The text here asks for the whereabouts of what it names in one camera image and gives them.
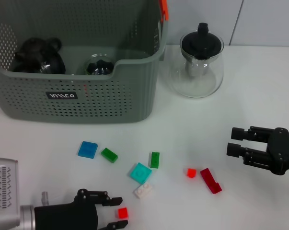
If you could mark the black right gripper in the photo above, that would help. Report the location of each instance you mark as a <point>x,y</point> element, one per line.
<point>282,151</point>

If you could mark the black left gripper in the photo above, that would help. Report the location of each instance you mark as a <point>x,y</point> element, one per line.
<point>65,215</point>

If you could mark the small red toy brick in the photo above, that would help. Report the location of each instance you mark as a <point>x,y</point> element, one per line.
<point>122,212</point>
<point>191,173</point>

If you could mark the white toy brick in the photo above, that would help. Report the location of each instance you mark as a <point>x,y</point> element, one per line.
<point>143,190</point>

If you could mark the teal square toy plate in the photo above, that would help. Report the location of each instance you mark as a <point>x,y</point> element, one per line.
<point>141,173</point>

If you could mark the green toy brick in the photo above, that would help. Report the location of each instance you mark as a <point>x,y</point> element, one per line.
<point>155,160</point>
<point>109,155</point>

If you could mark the blue square toy plate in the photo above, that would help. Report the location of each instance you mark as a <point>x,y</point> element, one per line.
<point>88,149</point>

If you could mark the glass teacup black sleeve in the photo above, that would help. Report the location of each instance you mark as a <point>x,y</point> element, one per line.
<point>52,63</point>
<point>100,65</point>

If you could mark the grey perforated plastic storage bin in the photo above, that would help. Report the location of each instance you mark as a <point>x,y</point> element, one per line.
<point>110,100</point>

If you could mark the dark red long brick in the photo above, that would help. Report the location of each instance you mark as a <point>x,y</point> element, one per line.
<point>210,182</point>

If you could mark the clear glass teapot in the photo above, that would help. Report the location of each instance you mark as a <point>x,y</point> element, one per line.
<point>206,81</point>

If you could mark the black lid with steel strainer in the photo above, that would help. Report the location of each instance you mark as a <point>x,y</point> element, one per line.
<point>201,43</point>

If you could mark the dark clay teapot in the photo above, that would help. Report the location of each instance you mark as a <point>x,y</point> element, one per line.
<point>26,51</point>

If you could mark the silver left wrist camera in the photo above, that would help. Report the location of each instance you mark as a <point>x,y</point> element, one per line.
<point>4,189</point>

